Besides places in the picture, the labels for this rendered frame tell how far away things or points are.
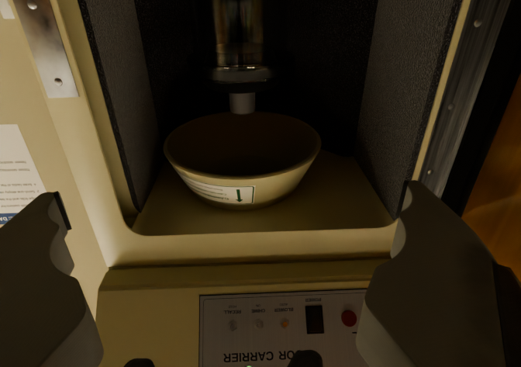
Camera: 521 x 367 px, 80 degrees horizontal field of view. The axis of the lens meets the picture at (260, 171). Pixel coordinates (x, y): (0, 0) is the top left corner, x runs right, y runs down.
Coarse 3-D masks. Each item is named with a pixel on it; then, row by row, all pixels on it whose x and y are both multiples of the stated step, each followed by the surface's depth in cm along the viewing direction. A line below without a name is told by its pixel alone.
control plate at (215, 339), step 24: (216, 312) 29; (240, 312) 29; (264, 312) 29; (288, 312) 29; (336, 312) 29; (360, 312) 29; (216, 336) 29; (240, 336) 29; (264, 336) 29; (288, 336) 29; (312, 336) 29; (336, 336) 29; (216, 360) 28; (240, 360) 28; (264, 360) 28; (288, 360) 28; (336, 360) 28; (360, 360) 28
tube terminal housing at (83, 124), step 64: (64, 0) 22; (448, 64) 23; (64, 128) 24; (128, 192) 30; (192, 192) 36; (320, 192) 36; (128, 256) 31; (192, 256) 31; (256, 256) 32; (320, 256) 32; (384, 256) 32
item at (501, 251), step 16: (512, 96) 20; (512, 112) 20; (512, 128) 20; (496, 144) 21; (512, 144) 20; (496, 160) 21; (512, 160) 20; (480, 176) 23; (496, 176) 21; (512, 176) 20; (480, 192) 23; (496, 192) 21; (512, 192) 20; (480, 208) 23; (496, 208) 22; (512, 208) 20; (480, 224) 23; (496, 224) 22; (512, 224) 20; (496, 240) 22; (512, 240) 21; (496, 256) 22; (512, 256) 21
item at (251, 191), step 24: (192, 120) 40; (216, 120) 42; (240, 120) 43; (264, 120) 43; (288, 120) 41; (168, 144) 34; (192, 144) 40; (216, 144) 42; (240, 144) 43; (264, 144) 43; (288, 144) 41; (312, 144) 36; (192, 168) 38; (288, 168) 30; (216, 192) 30; (240, 192) 30; (264, 192) 31; (288, 192) 34
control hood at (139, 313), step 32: (128, 288) 30; (160, 288) 30; (192, 288) 30; (224, 288) 30; (256, 288) 30; (288, 288) 30; (320, 288) 30; (352, 288) 30; (96, 320) 29; (128, 320) 29; (160, 320) 29; (192, 320) 29; (128, 352) 28; (160, 352) 28; (192, 352) 28
